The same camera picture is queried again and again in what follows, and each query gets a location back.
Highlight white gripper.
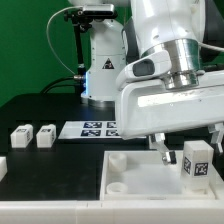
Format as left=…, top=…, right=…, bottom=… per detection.
left=115, top=71, right=224, bottom=165

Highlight white square tabletop tray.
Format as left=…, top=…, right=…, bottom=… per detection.
left=100, top=151, right=224, bottom=200

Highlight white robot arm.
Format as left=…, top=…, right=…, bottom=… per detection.
left=85, top=0, right=224, bottom=164

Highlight fiducial marker sheet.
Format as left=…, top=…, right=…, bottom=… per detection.
left=59, top=121, right=120, bottom=140

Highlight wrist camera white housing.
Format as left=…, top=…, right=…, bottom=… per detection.
left=116, top=50, right=172, bottom=90

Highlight white workspace border frame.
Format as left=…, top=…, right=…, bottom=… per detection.
left=0, top=155, right=224, bottom=224

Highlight black base cables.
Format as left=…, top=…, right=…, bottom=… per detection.
left=39, top=77, right=83, bottom=94

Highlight black camera on stand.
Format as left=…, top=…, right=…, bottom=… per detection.
left=64, top=3, right=123, bottom=102

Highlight grey camera cable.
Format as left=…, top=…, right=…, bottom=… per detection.
left=45, top=5, right=84, bottom=76

